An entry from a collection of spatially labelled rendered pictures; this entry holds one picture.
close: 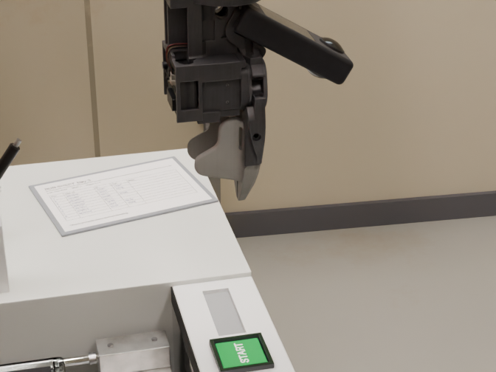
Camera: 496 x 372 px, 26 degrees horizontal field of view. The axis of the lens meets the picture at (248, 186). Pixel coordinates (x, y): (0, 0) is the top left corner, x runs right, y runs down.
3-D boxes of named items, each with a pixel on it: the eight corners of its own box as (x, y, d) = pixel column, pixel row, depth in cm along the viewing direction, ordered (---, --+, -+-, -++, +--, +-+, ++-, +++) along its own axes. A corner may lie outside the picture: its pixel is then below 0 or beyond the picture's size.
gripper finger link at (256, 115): (234, 151, 100) (233, 63, 96) (252, 150, 100) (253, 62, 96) (246, 173, 96) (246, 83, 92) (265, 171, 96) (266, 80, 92)
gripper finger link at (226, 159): (192, 203, 101) (189, 113, 97) (253, 196, 102) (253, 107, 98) (198, 218, 98) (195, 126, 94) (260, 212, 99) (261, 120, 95)
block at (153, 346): (100, 376, 120) (98, 354, 119) (97, 359, 123) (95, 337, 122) (170, 366, 122) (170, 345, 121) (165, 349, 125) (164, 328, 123)
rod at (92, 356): (59, 372, 120) (58, 362, 119) (58, 364, 121) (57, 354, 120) (100, 366, 121) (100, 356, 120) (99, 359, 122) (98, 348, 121)
